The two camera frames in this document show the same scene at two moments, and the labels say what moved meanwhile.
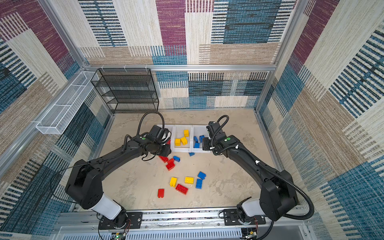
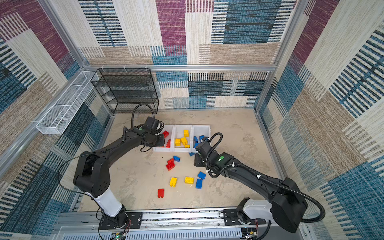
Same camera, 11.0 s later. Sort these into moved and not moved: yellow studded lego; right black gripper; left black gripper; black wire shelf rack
Moved: right black gripper; left black gripper
Not moved: yellow studded lego; black wire shelf rack
